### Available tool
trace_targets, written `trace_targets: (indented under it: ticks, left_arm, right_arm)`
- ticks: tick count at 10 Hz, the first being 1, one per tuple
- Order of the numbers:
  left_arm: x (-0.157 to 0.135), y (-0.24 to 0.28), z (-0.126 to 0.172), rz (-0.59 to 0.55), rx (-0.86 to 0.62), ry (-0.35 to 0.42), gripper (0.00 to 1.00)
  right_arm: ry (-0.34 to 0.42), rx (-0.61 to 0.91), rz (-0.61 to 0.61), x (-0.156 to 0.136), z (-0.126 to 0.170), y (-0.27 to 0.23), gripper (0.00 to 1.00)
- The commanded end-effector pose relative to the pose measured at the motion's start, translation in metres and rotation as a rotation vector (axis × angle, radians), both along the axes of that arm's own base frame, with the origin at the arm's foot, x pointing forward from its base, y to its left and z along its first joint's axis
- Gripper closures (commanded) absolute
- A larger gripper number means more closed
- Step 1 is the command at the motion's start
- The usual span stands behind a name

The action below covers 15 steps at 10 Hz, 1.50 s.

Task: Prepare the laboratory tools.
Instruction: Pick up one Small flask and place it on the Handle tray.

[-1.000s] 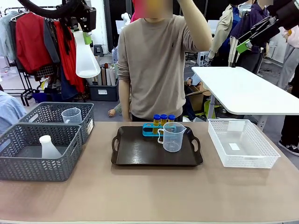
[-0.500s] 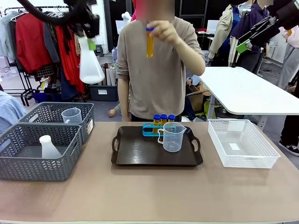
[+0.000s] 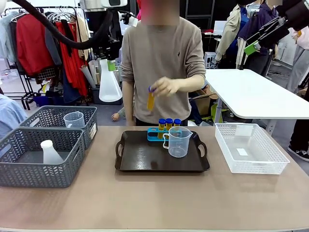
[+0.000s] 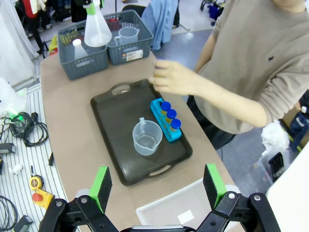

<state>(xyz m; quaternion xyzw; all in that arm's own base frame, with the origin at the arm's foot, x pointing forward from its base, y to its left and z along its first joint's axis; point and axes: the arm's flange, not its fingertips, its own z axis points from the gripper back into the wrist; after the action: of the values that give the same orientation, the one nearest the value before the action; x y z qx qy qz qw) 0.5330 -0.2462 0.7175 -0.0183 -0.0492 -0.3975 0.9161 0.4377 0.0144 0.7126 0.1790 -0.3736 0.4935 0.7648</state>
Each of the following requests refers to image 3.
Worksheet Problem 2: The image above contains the person's right forearm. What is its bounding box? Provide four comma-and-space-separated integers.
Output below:
124, 81, 137, 127

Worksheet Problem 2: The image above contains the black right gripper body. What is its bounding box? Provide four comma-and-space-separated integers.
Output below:
276, 0, 309, 31

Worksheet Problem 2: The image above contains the blue test tube rack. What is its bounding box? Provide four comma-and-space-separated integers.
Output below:
147, 127, 184, 143

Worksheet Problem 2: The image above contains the person in beige sweater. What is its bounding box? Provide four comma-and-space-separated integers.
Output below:
120, 16, 207, 127

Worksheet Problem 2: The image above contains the clear plastic measuring beaker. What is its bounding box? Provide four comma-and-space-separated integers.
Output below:
162, 126, 193, 159
63, 111, 86, 129

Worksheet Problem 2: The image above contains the white perforated plastic basket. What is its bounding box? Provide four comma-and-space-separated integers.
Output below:
214, 122, 291, 175

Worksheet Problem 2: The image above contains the white translucent conical flask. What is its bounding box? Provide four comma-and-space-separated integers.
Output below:
40, 139, 64, 164
98, 58, 123, 103

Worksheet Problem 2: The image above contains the dark grey storage bin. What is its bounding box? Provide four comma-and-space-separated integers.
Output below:
91, 86, 124, 105

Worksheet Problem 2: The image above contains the bystander leg black sneaker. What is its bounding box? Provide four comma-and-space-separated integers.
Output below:
287, 118, 309, 162

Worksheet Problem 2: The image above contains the bystander in grey trousers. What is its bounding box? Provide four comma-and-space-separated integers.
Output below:
286, 24, 309, 97

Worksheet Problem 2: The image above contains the light blue denim cloth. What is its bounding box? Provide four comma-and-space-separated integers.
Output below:
0, 93, 29, 140

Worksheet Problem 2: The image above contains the black corrugated cable hose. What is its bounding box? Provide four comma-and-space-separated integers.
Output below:
12, 0, 114, 51

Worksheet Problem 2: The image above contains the black plastic serving tray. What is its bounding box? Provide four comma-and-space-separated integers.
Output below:
114, 130, 210, 173

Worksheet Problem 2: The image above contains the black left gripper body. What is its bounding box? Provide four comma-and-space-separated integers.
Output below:
85, 11, 122, 61

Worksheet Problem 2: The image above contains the white paper roll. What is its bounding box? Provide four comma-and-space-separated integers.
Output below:
87, 60, 99, 85

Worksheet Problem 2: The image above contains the red jacket on hanger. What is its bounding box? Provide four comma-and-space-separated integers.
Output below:
14, 14, 56, 76

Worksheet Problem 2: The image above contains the light blue hanging garment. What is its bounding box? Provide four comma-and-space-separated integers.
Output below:
0, 13, 18, 64

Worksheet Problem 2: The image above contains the grey woven plastic basket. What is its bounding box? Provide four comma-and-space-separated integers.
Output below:
19, 105, 98, 150
0, 127, 85, 189

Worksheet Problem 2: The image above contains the red dress on hanger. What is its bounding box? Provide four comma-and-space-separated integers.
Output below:
56, 21, 89, 97

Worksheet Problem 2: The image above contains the white office table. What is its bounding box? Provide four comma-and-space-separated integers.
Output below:
205, 69, 309, 136

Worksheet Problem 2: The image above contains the bystander in beige jacket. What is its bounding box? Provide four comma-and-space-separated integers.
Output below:
215, 0, 250, 70

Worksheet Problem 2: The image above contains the beige garment on hanger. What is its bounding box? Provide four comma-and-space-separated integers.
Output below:
76, 15, 92, 60

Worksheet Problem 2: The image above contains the person's left hand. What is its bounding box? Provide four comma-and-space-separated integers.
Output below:
150, 76, 181, 97

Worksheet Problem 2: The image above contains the grey paper roll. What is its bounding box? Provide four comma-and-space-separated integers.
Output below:
80, 64, 97, 89

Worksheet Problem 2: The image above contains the person's left forearm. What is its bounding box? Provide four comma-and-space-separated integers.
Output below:
177, 76, 198, 92

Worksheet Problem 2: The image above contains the brown cardboard box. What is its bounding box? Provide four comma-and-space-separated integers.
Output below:
192, 86, 219, 116

